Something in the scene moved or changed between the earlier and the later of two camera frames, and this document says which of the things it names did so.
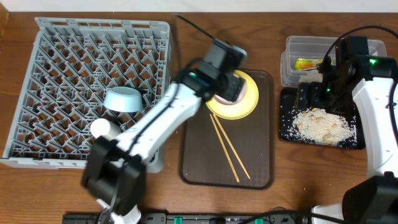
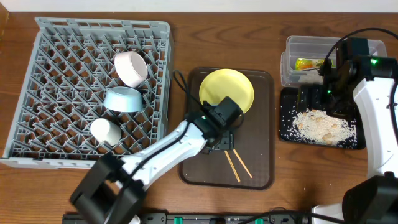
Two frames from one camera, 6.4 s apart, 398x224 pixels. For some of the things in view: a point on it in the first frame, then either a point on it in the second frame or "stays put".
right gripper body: [311, 96] stays put
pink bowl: [239, 98] -> [131, 68]
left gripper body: [234, 88] -> [224, 144]
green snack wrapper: [303, 64] stays put
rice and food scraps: [319, 126] stays put
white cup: [103, 127] stays put
